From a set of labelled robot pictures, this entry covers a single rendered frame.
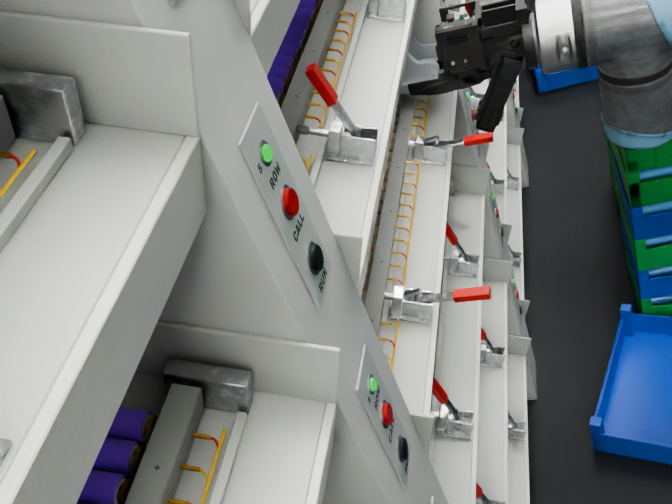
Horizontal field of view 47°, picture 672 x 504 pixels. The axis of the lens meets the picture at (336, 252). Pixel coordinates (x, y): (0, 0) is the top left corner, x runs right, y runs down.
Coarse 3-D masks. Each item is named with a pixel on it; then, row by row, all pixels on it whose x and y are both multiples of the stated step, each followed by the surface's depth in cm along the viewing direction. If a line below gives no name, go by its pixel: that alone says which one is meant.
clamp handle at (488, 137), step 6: (492, 132) 93; (438, 138) 94; (462, 138) 94; (468, 138) 94; (474, 138) 93; (480, 138) 93; (486, 138) 93; (492, 138) 92; (438, 144) 95; (444, 144) 94; (450, 144) 94; (456, 144) 94; (462, 144) 94; (468, 144) 94; (474, 144) 93
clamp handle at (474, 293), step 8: (464, 288) 74; (472, 288) 74; (480, 288) 74; (488, 288) 74; (416, 296) 75; (424, 296) 76; (432, 296) 75; (440, 296) 75; (448, 296) 75; (456, 296) 74; (464, 296) 74; (472, 296) 74; (480, 296) 73; (488, 296) 73
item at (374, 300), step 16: (400, 112) 99; (400, 128) 97; (400, 144) 94; (400, 160) 92; (400, 176) 89; (416, 176) 92; (400, 192) 87; (416, 192) 90; (384, 208) 85; (384, 224) 83; (384, 240) 81; (400, 240) 83; (384, 256) 79; (384, 272) 78; (368, 288) 76; (384, 288) 76; (368, 304) 74
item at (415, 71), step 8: (408, 56) 97; (408, 64) 98; (416, 64) 98; (424, 64) 97; (432, 64) 97; (408, 72) 98; (416, 72) 98; (424, 72) 98; (432, 72) 98; (408, 80) 99; (416, 80) 99; (424, 80) 98
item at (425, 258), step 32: (448, 96) 107; (416, 128) 101; (448, 128) 101; (448, 160) 96; (384, 192) 91; (448, 192) 92; (416, 224) 87; (416, 256) 83; (384, 352) 73; (416, 352) 73; (416, 384) 71; (416, 416) 62
